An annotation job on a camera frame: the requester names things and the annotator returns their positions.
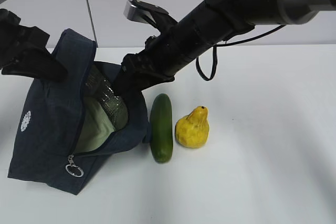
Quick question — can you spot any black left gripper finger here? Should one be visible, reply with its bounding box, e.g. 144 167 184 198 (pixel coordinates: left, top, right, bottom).
1 69 36 78
15 47 67 81

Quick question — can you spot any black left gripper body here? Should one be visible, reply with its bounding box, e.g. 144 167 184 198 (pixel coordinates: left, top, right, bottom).
1 10 50 71

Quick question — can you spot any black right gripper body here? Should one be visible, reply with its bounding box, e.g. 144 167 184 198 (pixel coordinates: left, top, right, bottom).
122 36 175 82

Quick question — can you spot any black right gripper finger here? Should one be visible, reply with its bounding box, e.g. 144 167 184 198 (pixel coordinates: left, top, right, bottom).
112 64 139 95
123 76 167 102

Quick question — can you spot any glass container with green lid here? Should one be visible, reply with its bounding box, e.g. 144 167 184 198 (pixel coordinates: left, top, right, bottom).
75 95 129 154

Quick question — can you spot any green cucumber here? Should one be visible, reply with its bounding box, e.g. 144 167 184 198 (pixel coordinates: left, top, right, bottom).
150 93 173 164

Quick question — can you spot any dark blue fabric lunch bag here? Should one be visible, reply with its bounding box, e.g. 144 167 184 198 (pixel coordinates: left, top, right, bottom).
7 29 149 195

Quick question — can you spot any yellow pear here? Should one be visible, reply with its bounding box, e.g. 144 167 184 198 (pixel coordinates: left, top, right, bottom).
175 106 209 149

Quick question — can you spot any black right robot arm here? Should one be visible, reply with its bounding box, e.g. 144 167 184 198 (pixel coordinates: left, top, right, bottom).
112 0 335 95

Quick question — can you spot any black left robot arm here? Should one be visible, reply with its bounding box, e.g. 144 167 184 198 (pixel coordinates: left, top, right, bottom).
1 8 68 82

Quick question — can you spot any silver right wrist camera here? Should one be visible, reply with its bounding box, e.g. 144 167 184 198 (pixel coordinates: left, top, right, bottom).
123 0 169 24

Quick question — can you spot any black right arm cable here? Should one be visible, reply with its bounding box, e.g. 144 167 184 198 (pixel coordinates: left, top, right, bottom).
195 23 286 81

